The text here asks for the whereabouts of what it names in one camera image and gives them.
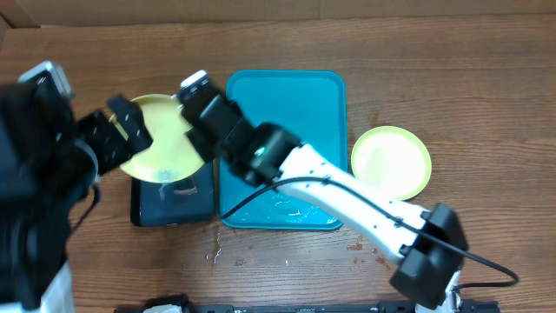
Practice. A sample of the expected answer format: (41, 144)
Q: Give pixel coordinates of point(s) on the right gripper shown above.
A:
(212, 151)

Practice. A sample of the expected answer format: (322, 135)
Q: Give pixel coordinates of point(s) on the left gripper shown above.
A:
(96, 130)

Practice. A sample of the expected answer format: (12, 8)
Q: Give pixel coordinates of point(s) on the yellow plate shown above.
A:
(171, 157)
(392, 159)

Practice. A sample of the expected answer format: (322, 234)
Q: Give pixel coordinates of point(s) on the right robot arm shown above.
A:
(427, 245)

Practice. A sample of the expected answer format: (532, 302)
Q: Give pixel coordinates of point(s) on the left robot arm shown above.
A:
(48, 162)

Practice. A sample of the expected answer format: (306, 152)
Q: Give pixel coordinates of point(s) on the black tray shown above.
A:
(156, 204)

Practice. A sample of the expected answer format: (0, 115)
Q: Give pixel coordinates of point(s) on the teal tray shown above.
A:
(310, 104)

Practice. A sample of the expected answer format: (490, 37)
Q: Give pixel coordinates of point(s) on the cardboard wall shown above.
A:
(36, 13)

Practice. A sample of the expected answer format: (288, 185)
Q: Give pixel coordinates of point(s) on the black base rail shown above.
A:
(180, 303)

